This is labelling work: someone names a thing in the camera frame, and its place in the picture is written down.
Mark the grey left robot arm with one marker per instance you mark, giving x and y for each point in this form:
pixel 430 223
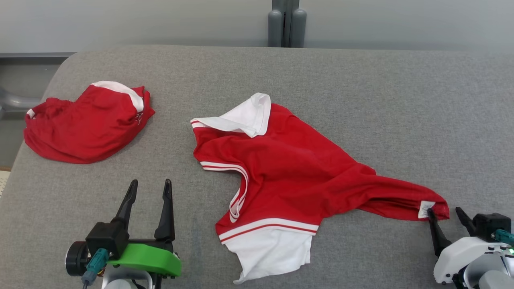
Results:
pixel 124 279

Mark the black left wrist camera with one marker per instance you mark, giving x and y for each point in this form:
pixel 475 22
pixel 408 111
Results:
pixel 104 237

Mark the red shorts with white trim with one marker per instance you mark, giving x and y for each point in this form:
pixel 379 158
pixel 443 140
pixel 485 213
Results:
pixel 88 128

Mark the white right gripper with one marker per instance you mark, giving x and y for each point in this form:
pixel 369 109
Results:
pixel 461 257

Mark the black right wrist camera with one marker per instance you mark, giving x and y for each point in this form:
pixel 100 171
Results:
pixel 490 224

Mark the grey partition post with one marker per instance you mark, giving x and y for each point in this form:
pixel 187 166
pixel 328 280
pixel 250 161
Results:
pixel 287 24

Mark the red white jersey shirt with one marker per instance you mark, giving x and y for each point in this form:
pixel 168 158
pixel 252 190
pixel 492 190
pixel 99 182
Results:
pixel 297 172

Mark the grey metal pipe frame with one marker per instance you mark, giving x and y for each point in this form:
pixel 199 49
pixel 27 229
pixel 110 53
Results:
pixel 16 102

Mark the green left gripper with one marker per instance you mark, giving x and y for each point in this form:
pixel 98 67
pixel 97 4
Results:
pixel 148 259

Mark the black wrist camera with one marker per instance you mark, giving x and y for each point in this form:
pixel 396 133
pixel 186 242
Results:
pixel 104 237
pixel 490 224

